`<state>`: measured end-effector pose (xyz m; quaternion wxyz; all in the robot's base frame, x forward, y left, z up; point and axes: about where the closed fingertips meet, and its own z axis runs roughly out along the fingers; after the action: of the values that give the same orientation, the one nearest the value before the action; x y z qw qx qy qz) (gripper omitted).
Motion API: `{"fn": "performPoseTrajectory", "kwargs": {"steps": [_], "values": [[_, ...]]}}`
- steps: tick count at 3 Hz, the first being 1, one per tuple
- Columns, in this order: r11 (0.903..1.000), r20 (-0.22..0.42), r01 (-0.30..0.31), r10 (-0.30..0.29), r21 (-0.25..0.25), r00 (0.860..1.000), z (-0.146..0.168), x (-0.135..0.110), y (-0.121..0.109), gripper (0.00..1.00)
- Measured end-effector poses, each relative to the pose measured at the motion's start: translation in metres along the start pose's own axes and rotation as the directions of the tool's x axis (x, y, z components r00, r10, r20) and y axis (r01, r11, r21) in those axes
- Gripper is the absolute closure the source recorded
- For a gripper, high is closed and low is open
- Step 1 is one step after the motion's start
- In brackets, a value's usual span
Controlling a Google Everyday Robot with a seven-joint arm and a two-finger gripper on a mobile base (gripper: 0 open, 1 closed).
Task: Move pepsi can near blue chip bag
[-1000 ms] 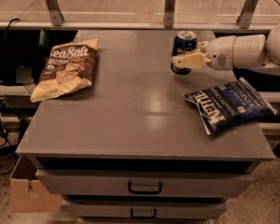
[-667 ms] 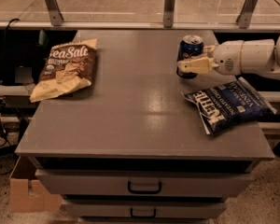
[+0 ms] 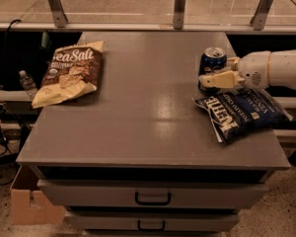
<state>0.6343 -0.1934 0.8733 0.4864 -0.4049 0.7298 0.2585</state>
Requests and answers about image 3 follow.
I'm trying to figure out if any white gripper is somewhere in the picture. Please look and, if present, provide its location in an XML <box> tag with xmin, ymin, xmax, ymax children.
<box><xmin>198</xmin><ymin>51</ymin><xmax>270</xmax><ymax>92</ymax></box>

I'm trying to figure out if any blue pepsi can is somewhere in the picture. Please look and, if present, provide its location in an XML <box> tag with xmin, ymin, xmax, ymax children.
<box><xmin>197</xmin><ymin>46</ymin><xmax>228</xmax><ymax>96</ymax></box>

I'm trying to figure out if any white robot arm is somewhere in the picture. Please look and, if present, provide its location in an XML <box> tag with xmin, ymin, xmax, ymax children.
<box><xmin>198</xmin><ymin>47</ymin><xmax>296</xmax><ymax>94</ymax></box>

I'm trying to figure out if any blue kettle chip bag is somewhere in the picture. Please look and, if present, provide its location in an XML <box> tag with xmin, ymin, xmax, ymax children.
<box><xmin>194</xmin><ymin>88</ymin><xmax>293</xmax><ymax>142</ymax></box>

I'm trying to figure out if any brown sea salt chip bag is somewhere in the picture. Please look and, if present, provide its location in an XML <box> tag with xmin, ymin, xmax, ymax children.
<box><xmin>32</xmin><ymin>40</ymin><xmax>104</xmax><ymax>109</ymax></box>

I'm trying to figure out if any grey drawer cabinet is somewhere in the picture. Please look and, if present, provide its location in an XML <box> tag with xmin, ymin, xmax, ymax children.
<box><xmin>18</xmin><ymin>32</ymin><xmax>289</xmax><ymax>237</ymax></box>

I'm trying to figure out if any upper grey drawer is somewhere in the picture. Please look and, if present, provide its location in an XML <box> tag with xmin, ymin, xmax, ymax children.
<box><xmin>37</xmin><ymin>180</ymin><xmax>267</xmax><ymax>209</ymax></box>

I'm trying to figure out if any grey drawer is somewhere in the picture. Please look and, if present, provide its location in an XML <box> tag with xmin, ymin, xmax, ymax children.
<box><xmin>37</xmin><ymin>180</ymin><xmax>267</xmax><ymax>209</ymax></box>
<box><xmin>66</xmin><ymin>211</ymin><xmax>239</xmax><ymax>232</ymax></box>

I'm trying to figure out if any clear plastic water bottle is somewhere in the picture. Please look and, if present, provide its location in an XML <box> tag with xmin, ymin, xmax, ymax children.
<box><xmin>19</xmin><ymin>70</ymin><xmax>37</xmax><ymax>101</ymax></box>

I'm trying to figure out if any lower grey drawer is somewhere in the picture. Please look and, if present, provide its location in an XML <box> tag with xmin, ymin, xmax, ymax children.
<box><xmin>66</xmin><ymin>211</ymin><xmax>239</xmax><ymax>232</ymax></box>

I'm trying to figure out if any cardboard box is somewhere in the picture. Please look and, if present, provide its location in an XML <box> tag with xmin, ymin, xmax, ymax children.
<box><xmin>10</xmin><ymin>166</ymin><xmax>65</xmax><ymax>225</ymax></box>

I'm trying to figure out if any right metal bracket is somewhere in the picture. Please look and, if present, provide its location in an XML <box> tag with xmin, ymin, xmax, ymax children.
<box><xmin>250</xmin><ymin>0</ymin><xmax>273</xmax><ymax>31</ymax></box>

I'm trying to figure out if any metal bracket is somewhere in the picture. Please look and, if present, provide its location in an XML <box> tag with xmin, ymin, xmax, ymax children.
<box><xmin>250</xmin><ymin>0</ymin><xmax>273</xmax><ymax>31</ymax></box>
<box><xmin>173</xmin><ymin>0</ymin><xmax>186</xmax><ymax>30</ymax></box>
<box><xmin>47</xmin><ymin>0</ymin><xmax>68</xmax><ymax>28</ymax></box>

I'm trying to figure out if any middle metal bracket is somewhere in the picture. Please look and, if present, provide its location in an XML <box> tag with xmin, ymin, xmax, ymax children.
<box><xmin>173</xmin><ymin>0</ymin><xmax>186</xmax><ymax>30</ymax></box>

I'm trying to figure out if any left metal bracket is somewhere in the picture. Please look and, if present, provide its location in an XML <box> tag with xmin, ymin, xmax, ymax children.
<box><xmin>47</xmin><ymin>0</ymin><xmax>68</xmax><ymax>28</ymax></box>

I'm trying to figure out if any black cable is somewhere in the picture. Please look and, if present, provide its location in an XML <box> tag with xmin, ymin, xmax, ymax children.
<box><xmin>0</xmin><ymin>18</ymin><xmax>23</xmax><ymax>186</ymax></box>

